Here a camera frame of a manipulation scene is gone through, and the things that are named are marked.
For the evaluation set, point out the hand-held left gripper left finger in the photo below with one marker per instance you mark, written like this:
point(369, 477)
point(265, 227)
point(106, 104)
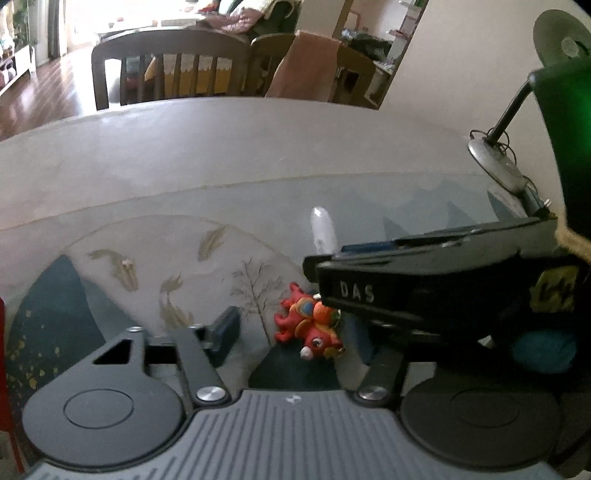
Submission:
point(226, 333)

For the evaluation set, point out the sofa with cushions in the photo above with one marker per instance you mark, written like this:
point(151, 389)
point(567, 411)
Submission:
point(249, 16)

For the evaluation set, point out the grey desk lamp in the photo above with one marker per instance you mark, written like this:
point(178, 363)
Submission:
point(496, 159)

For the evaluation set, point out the white and green pen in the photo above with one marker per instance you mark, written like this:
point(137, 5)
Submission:
point(323, 230)

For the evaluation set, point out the pink cloth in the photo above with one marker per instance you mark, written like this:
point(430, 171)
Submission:
point(300, 69)

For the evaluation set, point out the wooden dining chair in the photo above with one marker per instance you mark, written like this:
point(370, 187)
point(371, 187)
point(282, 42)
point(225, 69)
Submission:
point(175, 44)

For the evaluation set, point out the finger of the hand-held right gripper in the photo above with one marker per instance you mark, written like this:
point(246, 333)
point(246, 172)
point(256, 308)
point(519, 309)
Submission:
point(369, 247)

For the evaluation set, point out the yellow seat cushion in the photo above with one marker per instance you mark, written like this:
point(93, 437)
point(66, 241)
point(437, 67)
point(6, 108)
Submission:
point(194, 74)

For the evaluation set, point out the printed table cover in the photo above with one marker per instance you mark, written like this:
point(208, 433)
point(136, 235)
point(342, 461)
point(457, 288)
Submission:
point(184, 184)

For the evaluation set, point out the red cardboard box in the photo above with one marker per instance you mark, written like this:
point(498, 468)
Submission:
point(4, 369)

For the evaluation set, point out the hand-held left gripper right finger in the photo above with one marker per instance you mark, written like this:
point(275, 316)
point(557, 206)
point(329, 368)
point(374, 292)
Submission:
point(383, 376)

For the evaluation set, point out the red fish toy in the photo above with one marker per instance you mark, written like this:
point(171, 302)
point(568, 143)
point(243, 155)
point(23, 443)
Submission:
point(309, 323)

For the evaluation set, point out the wooden TV cabinet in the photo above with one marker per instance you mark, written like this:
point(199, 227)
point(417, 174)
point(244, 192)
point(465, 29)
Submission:
point(16, 69)

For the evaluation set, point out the wooden chair with pink cloth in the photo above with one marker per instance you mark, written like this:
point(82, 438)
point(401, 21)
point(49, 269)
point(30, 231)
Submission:
point(355, 69)

